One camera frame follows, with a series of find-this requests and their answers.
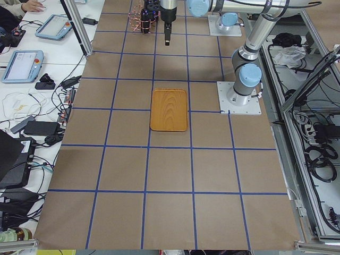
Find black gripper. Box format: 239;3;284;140
164;22;172;46

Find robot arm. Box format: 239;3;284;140
187;1;322;51
227;14;279;106

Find wooden tray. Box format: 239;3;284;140
150;88;188;132

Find person hand on mouse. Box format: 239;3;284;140
21;0;45;12

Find blue teach pendant far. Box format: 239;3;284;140
35;14;72;40

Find blue teach pendant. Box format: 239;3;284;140
2;50;44;84
35;14;72;40

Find white crumpled cloth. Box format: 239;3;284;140
273;46;306;69

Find blue teach pendant near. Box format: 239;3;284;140
2;50;44;84

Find black power brick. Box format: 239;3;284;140
23;121;60;136

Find black laptop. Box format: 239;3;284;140
1;131;36;189

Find copper wire bottle basket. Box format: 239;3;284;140
129;1;157;33

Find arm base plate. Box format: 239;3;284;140
208;12;242;37
217;81;261;115

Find aluminium frame post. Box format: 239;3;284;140
61;0;93;57

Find aluminium side frame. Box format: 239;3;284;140
259;9;339;254

